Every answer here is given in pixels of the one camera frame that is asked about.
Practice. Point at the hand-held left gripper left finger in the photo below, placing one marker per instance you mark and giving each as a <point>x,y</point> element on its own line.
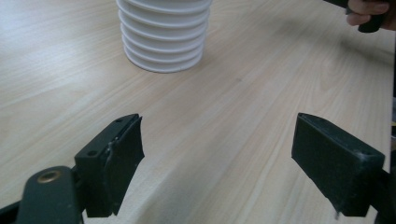
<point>102,174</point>

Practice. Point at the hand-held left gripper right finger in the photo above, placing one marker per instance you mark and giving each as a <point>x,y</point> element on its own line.
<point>336,168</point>

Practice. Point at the stack of white paper cups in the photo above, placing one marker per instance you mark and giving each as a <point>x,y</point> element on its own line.
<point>163,37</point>

